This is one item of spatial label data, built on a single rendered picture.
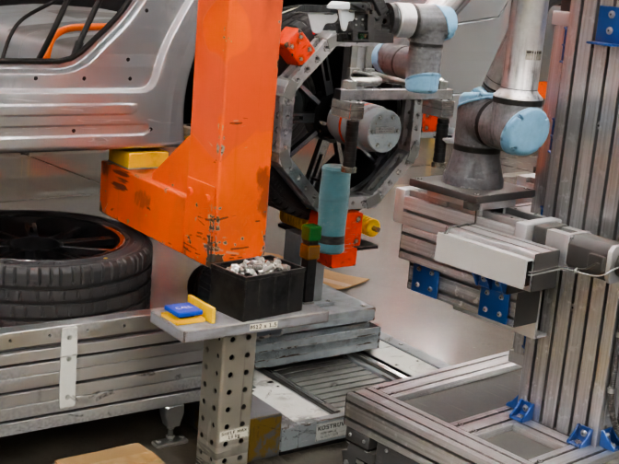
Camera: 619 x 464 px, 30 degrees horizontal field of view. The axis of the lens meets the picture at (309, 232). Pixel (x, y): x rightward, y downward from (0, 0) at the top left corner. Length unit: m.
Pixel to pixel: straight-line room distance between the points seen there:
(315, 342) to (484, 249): 1.14
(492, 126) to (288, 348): 1.19
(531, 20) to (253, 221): 0.90
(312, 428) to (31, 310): 0.83
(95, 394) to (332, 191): 0.90
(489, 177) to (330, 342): 1.07
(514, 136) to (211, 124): 0.79
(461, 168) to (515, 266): 0.35
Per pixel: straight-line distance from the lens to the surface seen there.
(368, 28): 2.48
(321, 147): 3.59
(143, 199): 3.32
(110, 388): 3.07
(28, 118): 3.27
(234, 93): 2.94
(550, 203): 2.91
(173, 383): 3.16
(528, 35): 2.70
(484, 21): 4.17
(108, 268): 3.10
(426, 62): 2.57
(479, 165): 2.83
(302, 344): 3.63
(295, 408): 3.33
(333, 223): 3.39
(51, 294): 3.05
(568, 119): 2.87
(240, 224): 3.02
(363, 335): 3.78
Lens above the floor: 1.35
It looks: 14 degrees down
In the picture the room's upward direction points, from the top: 5 degrees clockwise
